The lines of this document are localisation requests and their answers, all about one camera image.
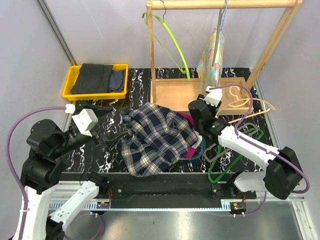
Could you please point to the pastel patterned garment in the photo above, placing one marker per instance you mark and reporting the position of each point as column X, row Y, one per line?
column 209, row 67

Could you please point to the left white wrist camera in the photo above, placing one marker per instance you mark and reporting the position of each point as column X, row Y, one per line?
column 85, row 121

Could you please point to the green velvet hanger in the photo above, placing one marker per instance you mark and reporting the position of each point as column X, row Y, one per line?
column 238, row 158

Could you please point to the navy plaid garment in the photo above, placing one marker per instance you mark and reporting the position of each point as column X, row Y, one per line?
column 157, row 137

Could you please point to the black folded cloth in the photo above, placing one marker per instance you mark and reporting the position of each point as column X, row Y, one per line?
column 98, row 79

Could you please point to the magenta pleated skirt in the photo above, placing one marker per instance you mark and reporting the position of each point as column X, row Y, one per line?
column 188, row 118

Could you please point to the wooden clothes rack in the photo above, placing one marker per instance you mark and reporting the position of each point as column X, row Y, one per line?
column 176, row 93

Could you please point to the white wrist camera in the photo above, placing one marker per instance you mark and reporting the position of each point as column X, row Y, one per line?
column 85, row 121
column 213, row 96

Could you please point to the blue wire hanger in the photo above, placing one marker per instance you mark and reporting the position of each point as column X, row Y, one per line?
column 225, row 10

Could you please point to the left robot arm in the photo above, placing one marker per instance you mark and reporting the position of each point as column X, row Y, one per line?
column 43, row 168

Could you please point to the wooden hanger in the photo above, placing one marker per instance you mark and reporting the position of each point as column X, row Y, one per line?
column 235, row 103

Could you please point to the yellow plastic tray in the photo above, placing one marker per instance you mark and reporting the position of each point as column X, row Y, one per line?
column 72, row 78

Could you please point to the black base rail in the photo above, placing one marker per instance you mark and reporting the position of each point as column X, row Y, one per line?
column 164, row 192

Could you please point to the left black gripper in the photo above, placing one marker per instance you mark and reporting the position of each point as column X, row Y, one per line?
column 97, row 109

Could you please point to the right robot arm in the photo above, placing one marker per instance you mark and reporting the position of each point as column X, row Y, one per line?
column 281, row 171

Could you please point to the white garment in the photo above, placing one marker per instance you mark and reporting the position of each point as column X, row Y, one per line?
column 199, row 139

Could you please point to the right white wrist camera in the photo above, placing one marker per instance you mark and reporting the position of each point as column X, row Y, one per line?
column 213, row 96

